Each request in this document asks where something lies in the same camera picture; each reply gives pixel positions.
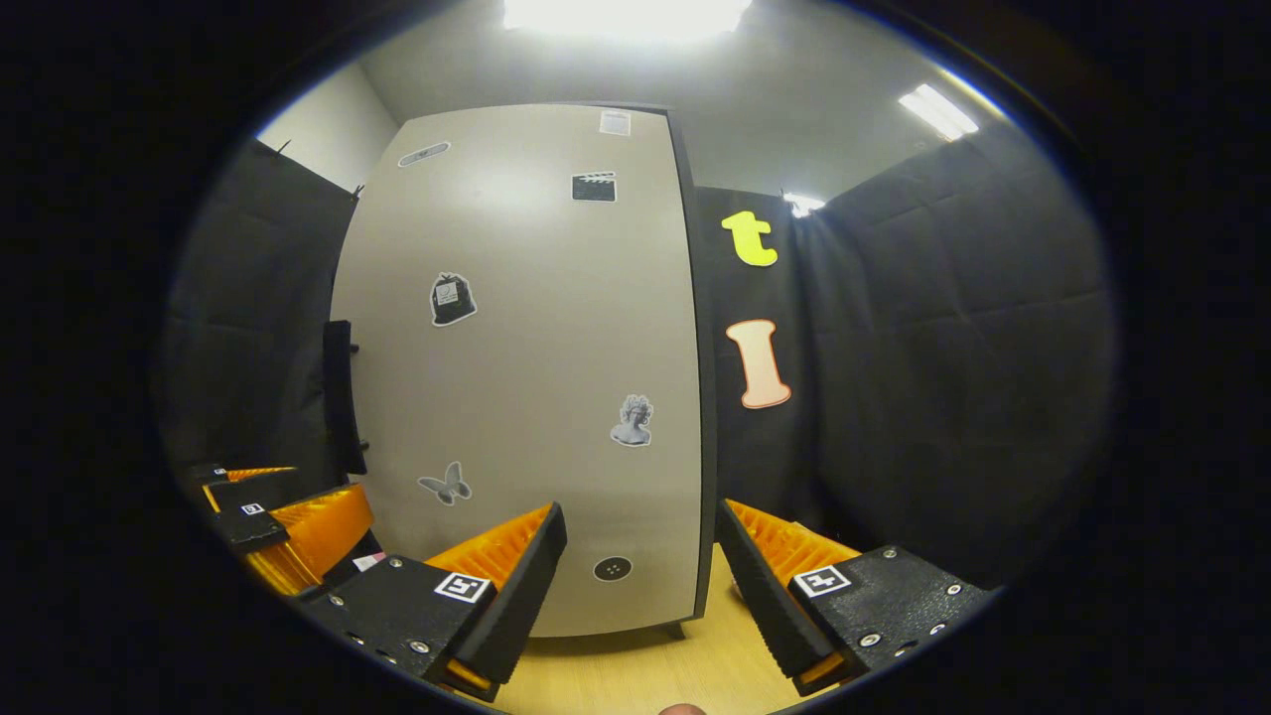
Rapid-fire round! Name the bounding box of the black backdrop cloth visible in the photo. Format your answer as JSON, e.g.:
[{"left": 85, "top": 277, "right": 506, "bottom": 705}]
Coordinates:
[{"left": 159, "top": 139, "right": 1118, "bottom": 597}]

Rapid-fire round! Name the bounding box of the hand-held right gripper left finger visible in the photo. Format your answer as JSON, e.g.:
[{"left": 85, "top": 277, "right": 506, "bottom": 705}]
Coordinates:
[{"left": 298, "top": 501, "right": 569, "bottom": 703}]

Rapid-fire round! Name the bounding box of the grey cabinet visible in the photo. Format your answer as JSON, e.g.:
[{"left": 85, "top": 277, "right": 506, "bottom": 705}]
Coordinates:
[{"left": 326, "top": 99, "right": 721, "bottom": 642}]

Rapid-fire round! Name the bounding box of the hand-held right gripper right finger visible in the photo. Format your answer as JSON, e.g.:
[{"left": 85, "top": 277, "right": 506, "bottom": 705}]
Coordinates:
[{"left": 717, "top": 500, "right": 999, "bottom": 696}]

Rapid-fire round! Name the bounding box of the ceiling light panel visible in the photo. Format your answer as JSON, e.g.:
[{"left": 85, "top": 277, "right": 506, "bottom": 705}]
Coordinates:
[
  {"left": 899, "top": 83, "right": 979, "bottom": 142},
  {"left": 501, "top": 0, "right": 753, "bottom": 41}
]

